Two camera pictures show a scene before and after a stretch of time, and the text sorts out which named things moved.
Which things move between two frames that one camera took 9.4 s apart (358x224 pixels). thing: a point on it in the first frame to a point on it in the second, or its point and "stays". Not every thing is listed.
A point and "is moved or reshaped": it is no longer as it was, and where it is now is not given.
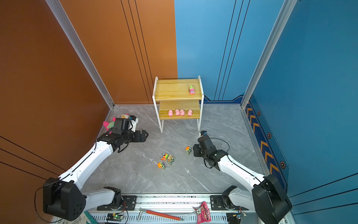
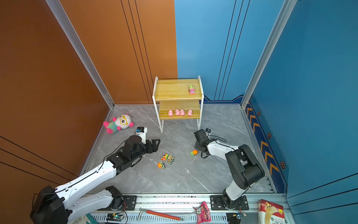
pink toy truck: (191, 89) stays
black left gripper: (138, 138) to (155, 147)
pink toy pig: (170, 113) stays
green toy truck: (170, 159) stays
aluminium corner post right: (285, 9) stays
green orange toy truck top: (188, 150) is moved or reshaped
